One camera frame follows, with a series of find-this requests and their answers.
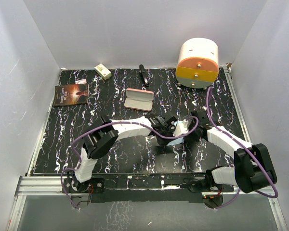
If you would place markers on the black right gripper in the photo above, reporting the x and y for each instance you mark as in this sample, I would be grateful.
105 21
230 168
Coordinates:
193 138

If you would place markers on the small cream box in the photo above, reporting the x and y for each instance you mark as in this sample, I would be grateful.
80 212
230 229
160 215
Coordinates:
103 71

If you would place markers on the light blue cleaning cloth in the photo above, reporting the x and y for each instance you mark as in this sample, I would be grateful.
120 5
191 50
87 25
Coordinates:
176 141

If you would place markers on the round drawer cabinet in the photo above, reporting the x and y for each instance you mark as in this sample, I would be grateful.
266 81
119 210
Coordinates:
198 63

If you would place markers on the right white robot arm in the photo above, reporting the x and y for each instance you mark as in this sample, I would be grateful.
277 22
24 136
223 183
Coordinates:
253 168

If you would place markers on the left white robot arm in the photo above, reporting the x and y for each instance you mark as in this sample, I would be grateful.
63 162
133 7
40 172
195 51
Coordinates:
97 142

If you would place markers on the small pink card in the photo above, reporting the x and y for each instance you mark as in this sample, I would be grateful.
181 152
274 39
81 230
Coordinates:
81 81

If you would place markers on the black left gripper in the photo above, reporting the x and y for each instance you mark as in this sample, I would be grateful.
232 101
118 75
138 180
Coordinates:
164 142

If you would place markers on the pink glasses case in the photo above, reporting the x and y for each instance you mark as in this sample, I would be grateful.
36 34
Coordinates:
139 99

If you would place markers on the black marker pen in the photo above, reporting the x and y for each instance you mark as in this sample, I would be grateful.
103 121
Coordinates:
143 75

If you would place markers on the dark book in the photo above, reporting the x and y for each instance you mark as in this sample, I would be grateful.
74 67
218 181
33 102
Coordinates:
73 94

